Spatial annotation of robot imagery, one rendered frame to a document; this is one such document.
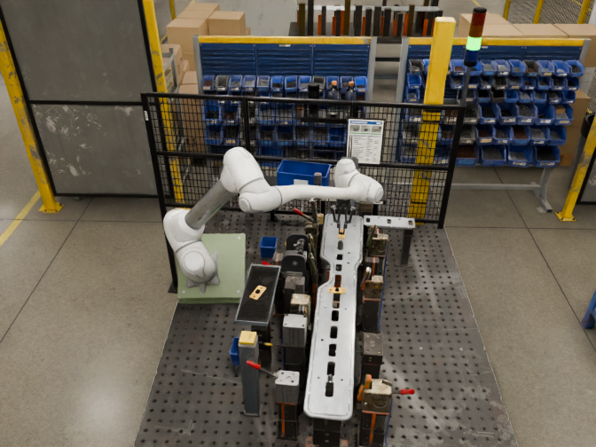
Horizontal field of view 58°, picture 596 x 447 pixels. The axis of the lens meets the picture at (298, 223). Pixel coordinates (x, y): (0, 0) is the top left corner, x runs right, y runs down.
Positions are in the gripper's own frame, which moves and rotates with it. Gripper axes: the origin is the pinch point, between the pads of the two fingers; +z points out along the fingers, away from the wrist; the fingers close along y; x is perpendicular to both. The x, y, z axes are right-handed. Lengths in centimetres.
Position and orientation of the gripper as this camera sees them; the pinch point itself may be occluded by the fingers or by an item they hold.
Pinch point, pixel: (341, 227)
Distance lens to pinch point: 296.2
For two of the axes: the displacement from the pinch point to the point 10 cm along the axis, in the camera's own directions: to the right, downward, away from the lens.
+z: 0.0, 8.2, 5.7
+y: 9.9, 0.6, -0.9
